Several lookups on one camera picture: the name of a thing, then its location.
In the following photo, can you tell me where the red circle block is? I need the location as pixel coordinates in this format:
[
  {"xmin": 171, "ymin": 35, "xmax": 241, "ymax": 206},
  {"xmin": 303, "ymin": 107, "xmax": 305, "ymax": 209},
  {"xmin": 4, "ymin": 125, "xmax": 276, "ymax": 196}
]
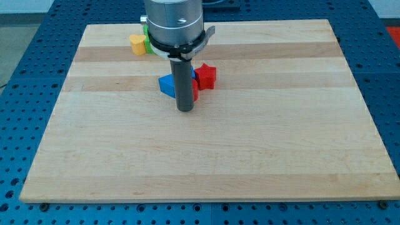
[{"xmin": 192, "ymin": 79, "xmax": 199, "ymax": 101}]

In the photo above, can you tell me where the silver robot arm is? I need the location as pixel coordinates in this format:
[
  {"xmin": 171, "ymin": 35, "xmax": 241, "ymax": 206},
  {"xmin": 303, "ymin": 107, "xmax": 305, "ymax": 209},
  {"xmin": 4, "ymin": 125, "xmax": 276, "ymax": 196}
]
[{"xmin": 144, "ymin": 0, "xmax": 204, "ymax": 46}]

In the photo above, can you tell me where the red star block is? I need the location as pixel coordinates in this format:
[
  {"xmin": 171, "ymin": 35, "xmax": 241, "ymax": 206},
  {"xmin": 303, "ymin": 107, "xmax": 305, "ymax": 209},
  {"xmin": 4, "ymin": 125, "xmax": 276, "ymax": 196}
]
[{"xmin": 194, "ymin": 63, "xmax": 217, "ymax": 91}]

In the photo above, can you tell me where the blue block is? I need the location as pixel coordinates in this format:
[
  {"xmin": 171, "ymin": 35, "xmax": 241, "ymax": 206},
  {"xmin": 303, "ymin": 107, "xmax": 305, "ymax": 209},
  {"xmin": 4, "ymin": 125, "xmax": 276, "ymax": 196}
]
[{"xmin": 158, "ymin": 67, "xmax": 196, "ymax": 98}]

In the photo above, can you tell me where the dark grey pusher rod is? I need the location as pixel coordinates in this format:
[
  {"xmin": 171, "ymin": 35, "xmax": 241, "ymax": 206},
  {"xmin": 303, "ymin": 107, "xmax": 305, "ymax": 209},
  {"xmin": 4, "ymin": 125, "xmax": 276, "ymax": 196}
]
[{"xmin": 170, "ymin": 61, "xmax": 194, "ymax": 112}]

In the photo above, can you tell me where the green block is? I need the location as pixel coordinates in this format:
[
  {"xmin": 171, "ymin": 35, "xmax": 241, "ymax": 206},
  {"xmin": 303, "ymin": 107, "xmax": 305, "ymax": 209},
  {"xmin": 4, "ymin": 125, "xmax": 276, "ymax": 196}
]
[{"xmin": 142, "ymin": 25, "xmax": 155, "ymax": 54}]

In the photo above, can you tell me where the wooden board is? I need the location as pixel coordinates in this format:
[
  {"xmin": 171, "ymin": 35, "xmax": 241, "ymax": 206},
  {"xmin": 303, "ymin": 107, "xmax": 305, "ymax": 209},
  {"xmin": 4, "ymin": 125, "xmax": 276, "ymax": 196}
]
[{"xmin": 20, "ymin": 19, "xmax": 399, "ymax": 203}]

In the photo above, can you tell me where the yellow heart block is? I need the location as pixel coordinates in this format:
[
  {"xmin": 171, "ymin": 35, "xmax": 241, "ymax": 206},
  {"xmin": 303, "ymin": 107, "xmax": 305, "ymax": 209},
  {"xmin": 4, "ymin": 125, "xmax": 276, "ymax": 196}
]
[{"xmin": 129, "ymin": 34, "xmax": 147, "ymax": 56}]

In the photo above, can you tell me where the black tool clamp ring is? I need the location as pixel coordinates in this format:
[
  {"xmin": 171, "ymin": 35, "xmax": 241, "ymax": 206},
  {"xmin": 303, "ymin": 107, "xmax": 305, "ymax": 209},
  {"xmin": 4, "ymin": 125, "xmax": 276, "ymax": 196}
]
[{"xmin": 147, "ymin": 25, "xmax": 216, "ymax": 61}]

